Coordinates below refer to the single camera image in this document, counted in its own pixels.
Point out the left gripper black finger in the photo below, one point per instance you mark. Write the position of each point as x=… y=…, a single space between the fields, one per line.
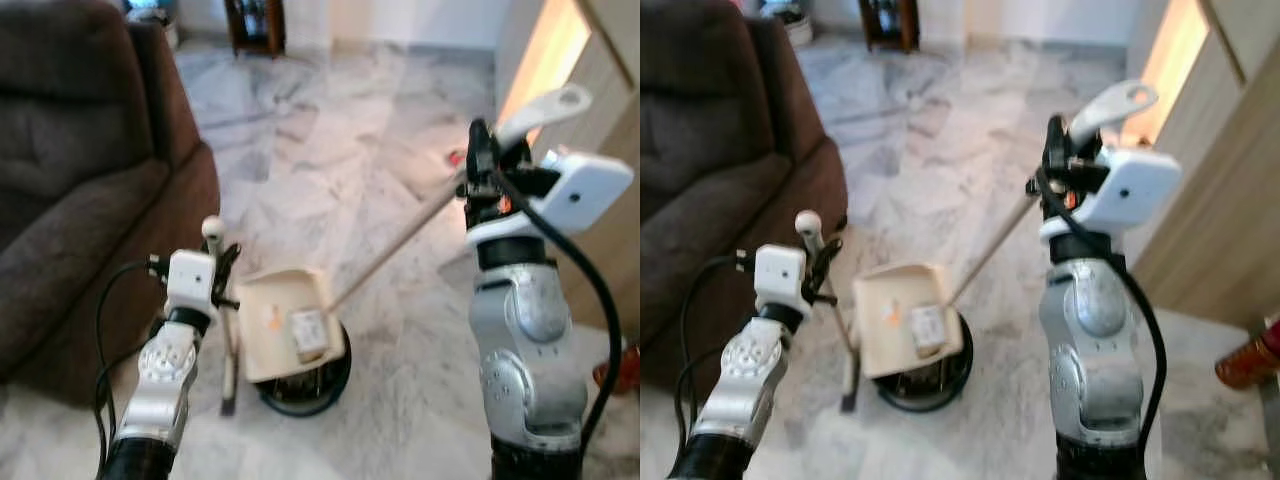
x=814 y=270
x=831 y=260
x=232 y=265
x=217 y=275

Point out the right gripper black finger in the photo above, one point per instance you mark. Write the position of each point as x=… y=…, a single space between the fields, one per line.
x=1088 y=152
x=1056 y=145
x=520 y=153
x=480 y=150

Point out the cream broom with dark bristles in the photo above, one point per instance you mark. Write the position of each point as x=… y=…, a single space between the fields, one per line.
x=230 y=385
x=852 y=385

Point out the white packet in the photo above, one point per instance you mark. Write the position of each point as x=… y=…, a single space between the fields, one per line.
x=928 y=331
x=310 y=336

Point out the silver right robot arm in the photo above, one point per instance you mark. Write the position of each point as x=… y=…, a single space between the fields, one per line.
x=530 y=340
x=1095 y=335

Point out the red plate with oranges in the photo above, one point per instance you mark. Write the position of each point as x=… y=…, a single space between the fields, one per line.
x=457 y=159

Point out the light wood cabinet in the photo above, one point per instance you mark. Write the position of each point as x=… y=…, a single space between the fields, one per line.
x=1230 y=150
x=610 y=90

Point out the black round waste bin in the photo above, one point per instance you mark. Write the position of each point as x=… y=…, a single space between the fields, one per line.
x=920 y=395
x=300 y=400

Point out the dark brown fabric sofa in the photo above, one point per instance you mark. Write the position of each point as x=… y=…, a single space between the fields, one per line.
x=720 y=170
x=80 y=180

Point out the red vase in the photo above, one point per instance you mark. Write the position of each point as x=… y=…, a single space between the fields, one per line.
x=1250 y=360
x=618 y=370

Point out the dark wood shelf stand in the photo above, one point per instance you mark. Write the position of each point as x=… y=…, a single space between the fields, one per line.
x=255 y=25
x=890 y=22

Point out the black and white helmet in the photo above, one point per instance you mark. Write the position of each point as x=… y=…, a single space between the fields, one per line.
x=150 y=12
x=788 y=10

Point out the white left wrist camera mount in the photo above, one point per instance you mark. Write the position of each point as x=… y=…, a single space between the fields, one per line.
x=778 y=278
x=190 y=282

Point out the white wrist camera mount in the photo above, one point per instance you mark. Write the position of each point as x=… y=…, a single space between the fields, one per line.
x=1135 y=190
x=585 y=195
x=190 y=282
x=778 y=278

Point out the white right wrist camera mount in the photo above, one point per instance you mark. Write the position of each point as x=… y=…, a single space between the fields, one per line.
x=585 y=195
x=1135 y=190

